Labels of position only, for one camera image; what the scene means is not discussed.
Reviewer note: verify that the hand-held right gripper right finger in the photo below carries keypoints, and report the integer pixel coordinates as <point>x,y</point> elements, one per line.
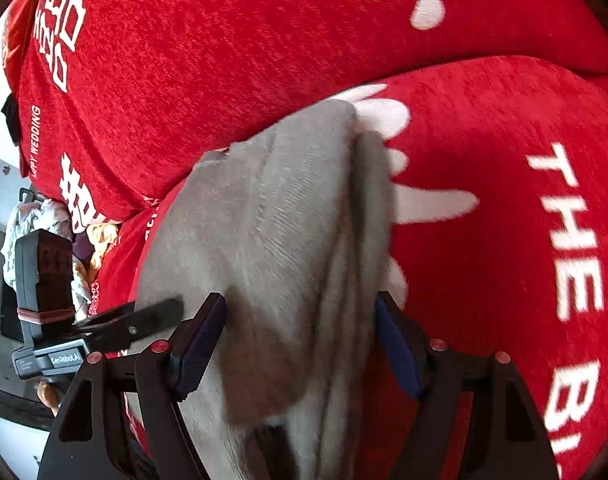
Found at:
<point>401,352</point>

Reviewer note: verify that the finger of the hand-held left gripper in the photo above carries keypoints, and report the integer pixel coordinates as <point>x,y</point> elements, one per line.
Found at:
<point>143,321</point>

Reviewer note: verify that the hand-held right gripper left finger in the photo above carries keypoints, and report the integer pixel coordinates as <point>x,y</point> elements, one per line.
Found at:
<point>199,347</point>

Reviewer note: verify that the grey small garment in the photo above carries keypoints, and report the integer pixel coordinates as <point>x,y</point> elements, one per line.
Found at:
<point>284,240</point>

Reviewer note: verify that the white patterned clothes pile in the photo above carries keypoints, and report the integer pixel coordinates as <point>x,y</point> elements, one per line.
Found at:
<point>38,220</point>

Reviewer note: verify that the person's left hand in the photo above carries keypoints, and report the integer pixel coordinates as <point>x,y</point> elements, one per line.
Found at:
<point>48,395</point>

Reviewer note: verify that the yellow cloth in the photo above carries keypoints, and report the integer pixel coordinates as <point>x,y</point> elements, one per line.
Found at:
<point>102,245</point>

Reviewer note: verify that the red printed sofa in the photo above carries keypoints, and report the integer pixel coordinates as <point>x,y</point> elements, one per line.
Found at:
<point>434,160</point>

